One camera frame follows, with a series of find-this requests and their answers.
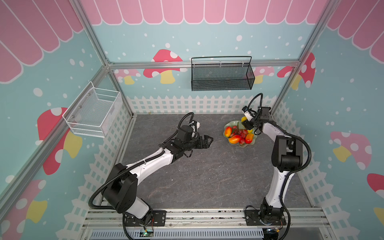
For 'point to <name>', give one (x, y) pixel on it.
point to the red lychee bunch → (242, 133)
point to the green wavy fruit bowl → (234, 123)
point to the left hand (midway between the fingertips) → (206, 141)
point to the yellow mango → (243, 118)
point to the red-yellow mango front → (235, 139)
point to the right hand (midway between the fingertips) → (247, 118)
